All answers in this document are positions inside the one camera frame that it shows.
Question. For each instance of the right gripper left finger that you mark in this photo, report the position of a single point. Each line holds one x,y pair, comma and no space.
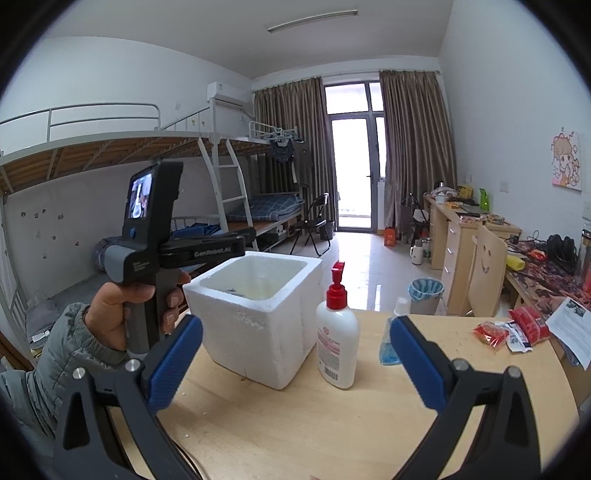
87,445

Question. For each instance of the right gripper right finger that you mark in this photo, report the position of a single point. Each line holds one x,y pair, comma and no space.
506,443

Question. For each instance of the grey jacket left forearm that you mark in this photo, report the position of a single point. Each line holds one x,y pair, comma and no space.
34,398

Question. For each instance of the person's left hand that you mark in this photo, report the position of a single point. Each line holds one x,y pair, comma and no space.
106,315

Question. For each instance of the red snack packet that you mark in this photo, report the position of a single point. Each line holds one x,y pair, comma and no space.
491,334

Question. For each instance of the blue lined trash bin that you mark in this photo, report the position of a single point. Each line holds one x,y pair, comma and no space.
425,294

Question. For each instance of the red wrapped snack pack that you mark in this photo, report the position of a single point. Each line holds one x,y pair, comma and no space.
526,328

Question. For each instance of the metal bunk bed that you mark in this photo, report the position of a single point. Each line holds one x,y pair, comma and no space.
73,175

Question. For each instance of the wooden smiley chair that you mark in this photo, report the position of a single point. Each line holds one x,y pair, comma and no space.
488,273

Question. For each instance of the white styrofoam box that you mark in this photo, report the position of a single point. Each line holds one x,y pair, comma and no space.
265,337

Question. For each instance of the white lotion pump bottle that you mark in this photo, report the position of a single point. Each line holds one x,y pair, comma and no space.
338,334

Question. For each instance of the printed paper sheet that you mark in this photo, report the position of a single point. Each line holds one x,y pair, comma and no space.
570,323

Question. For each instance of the white thermos jug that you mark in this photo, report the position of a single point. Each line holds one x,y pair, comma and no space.
417,252

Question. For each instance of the wooden desk with drawers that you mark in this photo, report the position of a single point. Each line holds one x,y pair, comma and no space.
453,247

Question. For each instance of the black folding chair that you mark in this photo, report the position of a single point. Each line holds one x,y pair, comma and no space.
313,221

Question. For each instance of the black headphones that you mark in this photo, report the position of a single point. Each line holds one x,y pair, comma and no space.
561,251

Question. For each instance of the white air conditioner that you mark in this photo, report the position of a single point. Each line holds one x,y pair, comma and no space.
226,95

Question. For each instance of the toiletry bottles cluster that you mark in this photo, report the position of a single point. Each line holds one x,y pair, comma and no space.
583,259

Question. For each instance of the left brown curtain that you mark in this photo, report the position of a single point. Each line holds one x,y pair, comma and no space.
305,163

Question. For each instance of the brown curtain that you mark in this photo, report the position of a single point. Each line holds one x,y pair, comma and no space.
305,163
420,146

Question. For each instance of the right brown curtain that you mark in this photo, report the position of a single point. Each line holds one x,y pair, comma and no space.
420,146

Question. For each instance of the glass balcony door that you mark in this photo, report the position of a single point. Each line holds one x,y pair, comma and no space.
357,120

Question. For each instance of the ceiling tube light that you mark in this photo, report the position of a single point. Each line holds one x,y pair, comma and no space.
312,19

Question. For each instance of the anime wall poster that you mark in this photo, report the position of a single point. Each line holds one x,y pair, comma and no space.
566,165

